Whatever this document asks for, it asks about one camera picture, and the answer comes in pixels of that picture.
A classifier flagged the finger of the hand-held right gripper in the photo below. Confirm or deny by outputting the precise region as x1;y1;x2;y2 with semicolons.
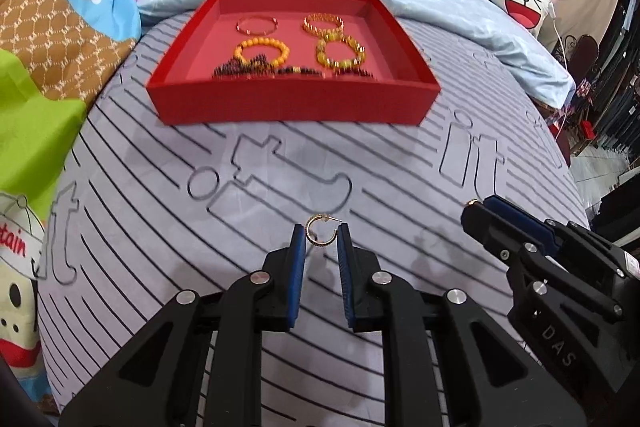
484;195;640;280
461;199;626;323

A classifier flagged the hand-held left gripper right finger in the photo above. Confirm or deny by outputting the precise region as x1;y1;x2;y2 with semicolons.
336;223;587;427

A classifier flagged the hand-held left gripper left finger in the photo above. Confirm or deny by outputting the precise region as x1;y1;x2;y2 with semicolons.
59;223;307;427

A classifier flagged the gold hoop earring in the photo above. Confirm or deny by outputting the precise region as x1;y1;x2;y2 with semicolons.
306;214;343;248

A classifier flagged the red cardboard tray box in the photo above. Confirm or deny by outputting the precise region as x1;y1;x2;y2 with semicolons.
146;0;442;126

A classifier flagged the black and gold bead bracelet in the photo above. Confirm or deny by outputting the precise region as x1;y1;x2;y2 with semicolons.
272;64;378;80

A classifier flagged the dark bead necklace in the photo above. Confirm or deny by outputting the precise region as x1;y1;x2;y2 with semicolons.
212;57;281;80

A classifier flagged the yellow and green bead bracelet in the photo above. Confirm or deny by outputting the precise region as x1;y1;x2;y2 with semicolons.
314;33;367;72

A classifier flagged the orange-yellow bead bracelet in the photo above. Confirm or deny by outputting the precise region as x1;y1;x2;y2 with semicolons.
233;38;292;65

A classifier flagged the grey striped bedsheet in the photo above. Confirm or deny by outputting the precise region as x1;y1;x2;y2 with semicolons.
37;14;591;427

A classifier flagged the black metal chair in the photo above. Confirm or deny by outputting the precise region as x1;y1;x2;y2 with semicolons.
562;34;601;80

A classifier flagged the dark shelf unit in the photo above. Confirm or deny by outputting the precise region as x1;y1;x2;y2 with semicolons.
595;0;640;148

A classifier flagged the twisted gold bangle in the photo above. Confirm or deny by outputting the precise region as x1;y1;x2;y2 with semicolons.
302;13;346;35

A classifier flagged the thin gold bangle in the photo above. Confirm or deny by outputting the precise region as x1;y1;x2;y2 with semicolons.
235;15;277;35

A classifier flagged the cartoon monkey printed blanket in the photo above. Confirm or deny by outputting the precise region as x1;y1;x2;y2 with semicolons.
0;0;156;403

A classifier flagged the white cable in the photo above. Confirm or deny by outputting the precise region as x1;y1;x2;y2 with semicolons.
532;0;573;128

